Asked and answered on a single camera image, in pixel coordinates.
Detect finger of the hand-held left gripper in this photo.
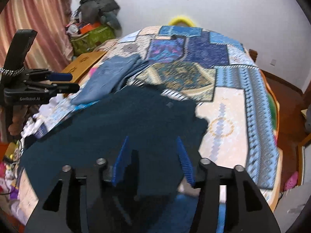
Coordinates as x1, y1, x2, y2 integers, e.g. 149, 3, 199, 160
24, 68, 73, 82
25, 80, 80, 96

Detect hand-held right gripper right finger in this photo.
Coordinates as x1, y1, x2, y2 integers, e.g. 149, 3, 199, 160
176, 136, 281, 233

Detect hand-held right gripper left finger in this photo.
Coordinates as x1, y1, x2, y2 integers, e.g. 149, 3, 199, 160
24, 136, 134, 233

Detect dark teal pants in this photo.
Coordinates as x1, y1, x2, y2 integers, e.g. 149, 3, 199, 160
19, 85, 209, 233

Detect person's left hand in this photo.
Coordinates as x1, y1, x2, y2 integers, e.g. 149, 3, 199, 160
8, 105, 29, 136

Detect wooden laptop table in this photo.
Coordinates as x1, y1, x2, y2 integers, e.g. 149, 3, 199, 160
59, 50, 107, 84

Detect white cloth pile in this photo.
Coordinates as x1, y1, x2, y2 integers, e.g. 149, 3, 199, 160
22, 95, 66, 136

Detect blue jeans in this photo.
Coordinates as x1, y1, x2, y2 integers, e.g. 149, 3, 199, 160
70, 53, 150, 106

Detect green patterned storage box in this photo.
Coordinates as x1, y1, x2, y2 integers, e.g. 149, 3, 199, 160
70, 25, 117, 55

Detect orange box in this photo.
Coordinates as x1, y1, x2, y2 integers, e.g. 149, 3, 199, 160
80, 22, 101, 34

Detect patchwork blanket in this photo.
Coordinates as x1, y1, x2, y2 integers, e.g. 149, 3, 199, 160
18, 25, 280, 214

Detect pink striped curtain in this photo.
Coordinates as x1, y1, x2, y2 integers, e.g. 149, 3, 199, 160
0, 0, 73, 72

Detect colourful cloth pile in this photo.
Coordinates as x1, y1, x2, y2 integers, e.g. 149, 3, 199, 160
0, 141, 25, 224

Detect pile of dark clothes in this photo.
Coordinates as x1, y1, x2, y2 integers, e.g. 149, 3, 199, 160
78, 0, 122, 30

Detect pink shoe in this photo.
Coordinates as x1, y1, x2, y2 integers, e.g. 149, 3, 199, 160
284, 171, 299, 192

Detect grey bag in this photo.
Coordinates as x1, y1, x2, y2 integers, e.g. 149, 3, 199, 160
304, 107, 311, 134

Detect yellow foam tube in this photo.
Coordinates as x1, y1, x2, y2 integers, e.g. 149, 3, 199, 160
168, 15, 197, 27

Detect wooden furniture frame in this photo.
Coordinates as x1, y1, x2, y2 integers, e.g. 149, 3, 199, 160
298, 136, 311, 199

